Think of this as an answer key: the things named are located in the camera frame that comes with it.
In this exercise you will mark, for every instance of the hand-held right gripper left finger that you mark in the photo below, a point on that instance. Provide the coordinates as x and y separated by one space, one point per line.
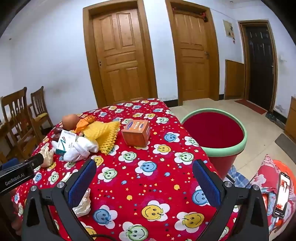
82 183

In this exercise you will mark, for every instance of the large wooden chair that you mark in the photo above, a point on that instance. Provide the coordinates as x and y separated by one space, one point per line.
17 120

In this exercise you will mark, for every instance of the smartphone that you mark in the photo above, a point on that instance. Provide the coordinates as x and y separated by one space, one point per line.
282 194

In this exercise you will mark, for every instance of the red doormat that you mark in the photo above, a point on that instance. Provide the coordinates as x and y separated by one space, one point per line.
251 106

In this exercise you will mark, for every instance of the white cloth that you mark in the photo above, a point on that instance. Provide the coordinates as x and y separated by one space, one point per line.
78 150

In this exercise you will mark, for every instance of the blue plaid cloth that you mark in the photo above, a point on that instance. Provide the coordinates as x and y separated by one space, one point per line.
238 177

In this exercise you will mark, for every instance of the arched panel wooden door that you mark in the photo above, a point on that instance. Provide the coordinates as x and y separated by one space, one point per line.
120 55

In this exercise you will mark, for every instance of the wooden cabinet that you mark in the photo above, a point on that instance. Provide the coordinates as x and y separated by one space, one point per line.
291 118

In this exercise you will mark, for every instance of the red floral cushion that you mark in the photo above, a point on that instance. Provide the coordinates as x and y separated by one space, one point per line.
266 176

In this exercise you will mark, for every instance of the wooden wall panel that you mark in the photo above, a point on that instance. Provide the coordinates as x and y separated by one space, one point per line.
234 80

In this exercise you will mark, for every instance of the cream wrapper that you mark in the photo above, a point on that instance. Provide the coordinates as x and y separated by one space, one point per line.
48 158

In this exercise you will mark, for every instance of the grey floor mat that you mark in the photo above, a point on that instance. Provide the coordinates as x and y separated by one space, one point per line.
286 144

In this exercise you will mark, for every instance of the white and green carton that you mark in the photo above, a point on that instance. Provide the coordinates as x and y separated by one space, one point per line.
64 143

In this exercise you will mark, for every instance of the brown cardboard box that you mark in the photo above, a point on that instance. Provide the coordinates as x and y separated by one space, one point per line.
135 136

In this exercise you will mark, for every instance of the orange apple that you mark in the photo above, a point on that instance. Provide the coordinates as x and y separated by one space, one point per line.
69 121

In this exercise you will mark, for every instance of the red door ornament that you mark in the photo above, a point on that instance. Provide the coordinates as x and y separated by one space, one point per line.
204 16

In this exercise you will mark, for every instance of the yellow foam fruit net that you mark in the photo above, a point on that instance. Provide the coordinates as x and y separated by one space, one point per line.
104 134

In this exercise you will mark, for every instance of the beige wall electrical panel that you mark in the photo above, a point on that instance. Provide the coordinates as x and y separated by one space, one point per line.
228 29

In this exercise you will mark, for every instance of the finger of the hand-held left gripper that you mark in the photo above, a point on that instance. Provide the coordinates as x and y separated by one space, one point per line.
37 160

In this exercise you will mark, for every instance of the orange plastic stool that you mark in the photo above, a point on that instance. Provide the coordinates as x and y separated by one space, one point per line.
283 165

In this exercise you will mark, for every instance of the red bin with green rim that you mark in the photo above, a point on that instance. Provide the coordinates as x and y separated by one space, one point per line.
212 129

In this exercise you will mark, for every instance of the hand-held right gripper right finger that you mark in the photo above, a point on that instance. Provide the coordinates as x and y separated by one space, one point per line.
205 185

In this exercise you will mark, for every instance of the dark brown door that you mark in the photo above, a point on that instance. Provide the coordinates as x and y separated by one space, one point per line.
260 62

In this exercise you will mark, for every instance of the dark shoe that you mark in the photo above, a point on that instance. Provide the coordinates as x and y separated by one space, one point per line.
270 117
279 124

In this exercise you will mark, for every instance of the red smiley flower tablecloth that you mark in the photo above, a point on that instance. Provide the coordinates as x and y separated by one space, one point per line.
138 176

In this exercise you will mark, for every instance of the orange cloth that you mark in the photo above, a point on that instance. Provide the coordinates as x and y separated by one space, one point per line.
84 122

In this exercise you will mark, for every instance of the white paper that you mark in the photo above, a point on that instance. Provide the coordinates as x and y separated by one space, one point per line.
83 206

